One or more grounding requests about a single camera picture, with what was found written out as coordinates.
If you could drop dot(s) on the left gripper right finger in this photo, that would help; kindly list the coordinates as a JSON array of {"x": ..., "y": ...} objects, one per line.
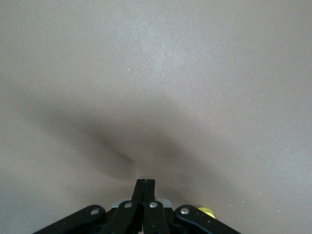
[{"x": 150, "y": 192}]

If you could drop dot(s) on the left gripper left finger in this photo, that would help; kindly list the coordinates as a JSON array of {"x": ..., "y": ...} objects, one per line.
[{"x": 139, "y": 192}]

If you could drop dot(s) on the brown table cover sheet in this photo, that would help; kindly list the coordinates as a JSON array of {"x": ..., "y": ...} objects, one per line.
[{"x": 73, "y": 61}]

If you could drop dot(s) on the yellow letter a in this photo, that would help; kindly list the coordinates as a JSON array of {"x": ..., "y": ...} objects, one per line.
[{"x": 206, "y": 210}]

